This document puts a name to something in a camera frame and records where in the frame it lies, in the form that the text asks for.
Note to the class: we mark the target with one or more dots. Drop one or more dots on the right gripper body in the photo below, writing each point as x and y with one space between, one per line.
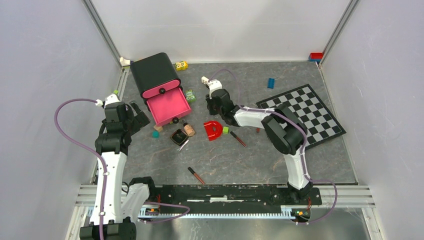
213 109

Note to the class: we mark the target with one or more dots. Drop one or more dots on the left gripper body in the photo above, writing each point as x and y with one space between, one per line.
139 120

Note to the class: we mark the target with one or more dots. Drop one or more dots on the red lipstick tube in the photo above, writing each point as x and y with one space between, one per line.
238 138

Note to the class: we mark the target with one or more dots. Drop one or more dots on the black pink drawer organizer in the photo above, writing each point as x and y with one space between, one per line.
160 88

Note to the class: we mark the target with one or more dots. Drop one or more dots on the brown lip gloss tube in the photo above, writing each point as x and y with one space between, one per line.
196 176

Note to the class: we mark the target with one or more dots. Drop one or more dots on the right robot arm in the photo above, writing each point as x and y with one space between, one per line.
282 127

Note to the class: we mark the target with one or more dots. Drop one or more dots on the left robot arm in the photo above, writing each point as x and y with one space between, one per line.
114 218

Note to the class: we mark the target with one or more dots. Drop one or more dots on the wooden cube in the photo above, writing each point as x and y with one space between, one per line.
158 128

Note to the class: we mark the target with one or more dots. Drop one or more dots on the teal cube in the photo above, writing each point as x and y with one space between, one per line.
155 134

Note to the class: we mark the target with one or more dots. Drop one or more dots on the small green cube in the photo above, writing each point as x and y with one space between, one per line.
225 130

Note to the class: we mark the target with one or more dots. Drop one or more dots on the red D-shaped toy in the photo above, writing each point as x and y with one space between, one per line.
213 129

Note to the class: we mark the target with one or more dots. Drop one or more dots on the white lego brick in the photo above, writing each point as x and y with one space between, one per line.
205 80

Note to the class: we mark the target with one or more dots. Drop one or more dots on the green number blocks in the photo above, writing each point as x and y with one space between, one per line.
190 96

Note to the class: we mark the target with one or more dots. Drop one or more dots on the foundation bottle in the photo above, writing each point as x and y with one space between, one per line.
188 128

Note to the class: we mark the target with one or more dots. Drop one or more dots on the black compact case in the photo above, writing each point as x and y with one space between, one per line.
179 137

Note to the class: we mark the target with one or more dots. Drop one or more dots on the silver tweezers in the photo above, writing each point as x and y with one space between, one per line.
182 146

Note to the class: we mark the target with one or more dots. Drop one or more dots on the blue lego brick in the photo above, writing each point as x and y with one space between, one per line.
271 83

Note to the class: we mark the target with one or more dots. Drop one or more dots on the yellow toy block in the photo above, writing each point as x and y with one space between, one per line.
181 65

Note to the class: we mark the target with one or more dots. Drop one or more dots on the white toy block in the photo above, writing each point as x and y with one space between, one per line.
124 62

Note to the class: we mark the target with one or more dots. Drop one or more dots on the black white chessboard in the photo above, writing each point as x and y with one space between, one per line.
304 102

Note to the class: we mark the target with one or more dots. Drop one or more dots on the red blue corner blocks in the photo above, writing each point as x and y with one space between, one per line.
315 57

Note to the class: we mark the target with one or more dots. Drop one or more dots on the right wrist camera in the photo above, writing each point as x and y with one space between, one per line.
213 85

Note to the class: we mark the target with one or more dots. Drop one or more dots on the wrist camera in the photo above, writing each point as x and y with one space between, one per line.
213 85
111 99

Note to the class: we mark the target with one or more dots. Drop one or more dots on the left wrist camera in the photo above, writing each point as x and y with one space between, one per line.
111 99

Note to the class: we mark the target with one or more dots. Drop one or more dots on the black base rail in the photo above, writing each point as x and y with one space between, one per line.
231 199

